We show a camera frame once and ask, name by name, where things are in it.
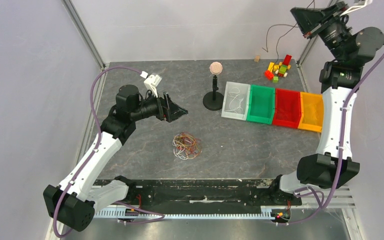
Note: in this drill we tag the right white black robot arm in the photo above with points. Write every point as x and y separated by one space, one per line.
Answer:
332 165

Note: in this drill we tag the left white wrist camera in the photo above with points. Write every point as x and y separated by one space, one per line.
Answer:
151 82

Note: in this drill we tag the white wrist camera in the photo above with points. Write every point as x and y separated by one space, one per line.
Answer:
358 4
151 82

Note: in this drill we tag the red plastic bin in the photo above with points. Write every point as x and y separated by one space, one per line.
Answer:
288 111

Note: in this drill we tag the white plastic bin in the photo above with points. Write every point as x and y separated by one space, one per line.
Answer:
236 101

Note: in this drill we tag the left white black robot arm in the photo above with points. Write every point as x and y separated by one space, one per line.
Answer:
73 202

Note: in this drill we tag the small wooden cube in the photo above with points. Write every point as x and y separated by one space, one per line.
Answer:
257 58

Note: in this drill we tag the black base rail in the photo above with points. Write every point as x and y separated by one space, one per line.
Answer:
188 197

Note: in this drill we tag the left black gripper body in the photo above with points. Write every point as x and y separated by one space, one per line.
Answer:
156 108

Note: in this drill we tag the orange plastic bin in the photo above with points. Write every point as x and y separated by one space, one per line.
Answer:
312 112

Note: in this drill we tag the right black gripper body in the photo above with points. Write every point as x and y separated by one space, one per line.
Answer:
318 24

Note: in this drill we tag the pile of coloured toy blocks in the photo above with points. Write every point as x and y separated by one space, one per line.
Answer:
275 71

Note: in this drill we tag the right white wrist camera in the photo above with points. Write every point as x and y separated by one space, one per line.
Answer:
358 4

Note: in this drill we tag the black stand with pink ball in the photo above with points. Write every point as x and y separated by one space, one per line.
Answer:
213 100

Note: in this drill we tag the green plastic bin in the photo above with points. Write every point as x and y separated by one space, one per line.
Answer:
261 106

